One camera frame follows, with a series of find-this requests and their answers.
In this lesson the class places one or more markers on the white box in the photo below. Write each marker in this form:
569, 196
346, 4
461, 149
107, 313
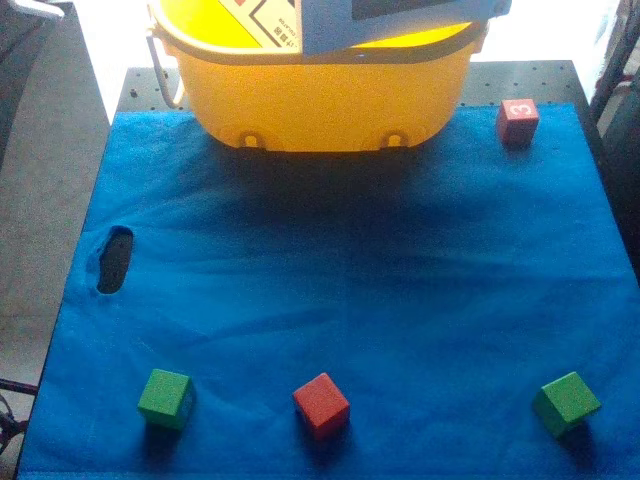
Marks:
330, 25

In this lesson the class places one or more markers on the dark blue calculator box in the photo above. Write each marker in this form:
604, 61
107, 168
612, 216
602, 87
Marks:
250, 20

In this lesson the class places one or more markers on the yellow plastic bin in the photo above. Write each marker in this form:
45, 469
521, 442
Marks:
320, 100

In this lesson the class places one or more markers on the blue cloth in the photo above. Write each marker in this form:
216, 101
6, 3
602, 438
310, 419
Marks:
350, 300

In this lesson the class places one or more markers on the plain red wooden block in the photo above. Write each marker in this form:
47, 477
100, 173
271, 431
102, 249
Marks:
320, 406

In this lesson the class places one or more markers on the green wooden block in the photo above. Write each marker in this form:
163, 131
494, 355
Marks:
164, 397
565, 404

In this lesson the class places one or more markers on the red block with number three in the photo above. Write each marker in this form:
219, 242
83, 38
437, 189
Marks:
519, 125

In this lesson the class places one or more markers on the dark background equipment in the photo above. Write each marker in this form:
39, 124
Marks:
620, 125

